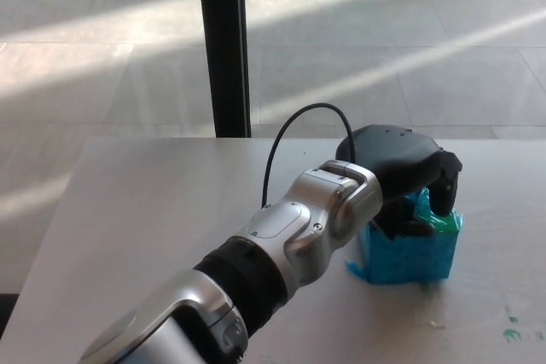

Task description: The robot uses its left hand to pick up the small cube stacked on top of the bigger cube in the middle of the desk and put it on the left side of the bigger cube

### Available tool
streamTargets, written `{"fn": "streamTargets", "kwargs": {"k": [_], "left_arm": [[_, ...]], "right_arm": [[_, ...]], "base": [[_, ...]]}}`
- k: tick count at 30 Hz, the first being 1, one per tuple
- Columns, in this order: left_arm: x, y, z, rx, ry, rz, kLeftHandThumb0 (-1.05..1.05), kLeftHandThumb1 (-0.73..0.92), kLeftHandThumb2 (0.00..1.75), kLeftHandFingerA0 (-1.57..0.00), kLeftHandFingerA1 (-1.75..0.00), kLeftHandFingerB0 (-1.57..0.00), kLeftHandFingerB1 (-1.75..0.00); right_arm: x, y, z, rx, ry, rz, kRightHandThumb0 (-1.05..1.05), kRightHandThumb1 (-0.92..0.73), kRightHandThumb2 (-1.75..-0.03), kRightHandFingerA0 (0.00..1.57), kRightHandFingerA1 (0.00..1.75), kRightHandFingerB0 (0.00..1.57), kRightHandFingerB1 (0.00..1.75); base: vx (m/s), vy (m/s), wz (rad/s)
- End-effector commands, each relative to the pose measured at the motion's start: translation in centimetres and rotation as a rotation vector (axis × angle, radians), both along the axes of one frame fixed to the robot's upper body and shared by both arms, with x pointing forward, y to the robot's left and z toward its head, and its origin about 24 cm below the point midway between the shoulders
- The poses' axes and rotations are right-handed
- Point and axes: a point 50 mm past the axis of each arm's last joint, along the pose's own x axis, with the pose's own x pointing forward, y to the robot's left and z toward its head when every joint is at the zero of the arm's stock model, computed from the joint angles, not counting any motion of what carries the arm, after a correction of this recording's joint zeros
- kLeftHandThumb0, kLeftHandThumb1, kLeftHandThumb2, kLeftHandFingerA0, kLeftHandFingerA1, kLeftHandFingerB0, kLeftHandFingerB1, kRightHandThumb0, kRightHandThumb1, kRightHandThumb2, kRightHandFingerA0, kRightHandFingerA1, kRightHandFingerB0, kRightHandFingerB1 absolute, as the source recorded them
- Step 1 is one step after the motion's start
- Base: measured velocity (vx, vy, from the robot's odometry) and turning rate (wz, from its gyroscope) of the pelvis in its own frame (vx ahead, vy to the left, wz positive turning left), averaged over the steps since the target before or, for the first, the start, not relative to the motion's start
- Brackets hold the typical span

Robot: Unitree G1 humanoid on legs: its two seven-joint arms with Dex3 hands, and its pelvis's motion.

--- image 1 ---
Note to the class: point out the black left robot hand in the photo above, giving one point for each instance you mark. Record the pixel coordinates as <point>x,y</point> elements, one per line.
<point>396,155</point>

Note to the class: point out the big blue green taped cube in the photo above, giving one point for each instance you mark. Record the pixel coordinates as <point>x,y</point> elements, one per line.
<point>405,259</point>

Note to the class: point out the black vertical window frame post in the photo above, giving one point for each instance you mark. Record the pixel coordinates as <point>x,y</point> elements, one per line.
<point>224,48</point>

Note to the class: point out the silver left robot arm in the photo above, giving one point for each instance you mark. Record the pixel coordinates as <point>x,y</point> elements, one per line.
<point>239,270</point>

